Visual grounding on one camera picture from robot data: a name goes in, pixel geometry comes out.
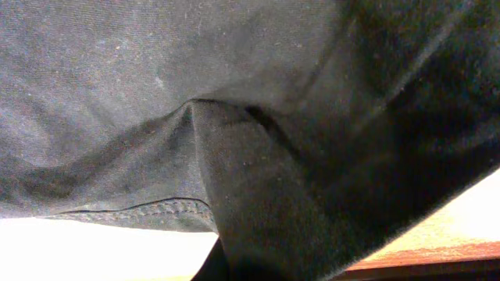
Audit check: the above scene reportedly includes black shorts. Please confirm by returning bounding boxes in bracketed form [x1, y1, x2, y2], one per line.
[1, 0, 499, 280]

